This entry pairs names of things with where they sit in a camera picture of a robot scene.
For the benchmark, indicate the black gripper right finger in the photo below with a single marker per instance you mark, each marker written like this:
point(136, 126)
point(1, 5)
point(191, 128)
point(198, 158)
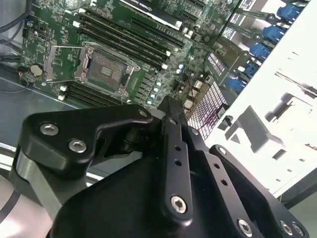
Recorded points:
point(220, 173)

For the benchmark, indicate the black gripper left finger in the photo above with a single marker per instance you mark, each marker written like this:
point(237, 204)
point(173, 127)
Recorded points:
point(62, 134)

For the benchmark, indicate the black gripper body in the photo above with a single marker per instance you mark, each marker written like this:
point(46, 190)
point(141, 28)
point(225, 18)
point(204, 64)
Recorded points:
point(111, 210)

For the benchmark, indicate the metal socket cover frame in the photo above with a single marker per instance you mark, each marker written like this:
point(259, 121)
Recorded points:
point(79, 69)

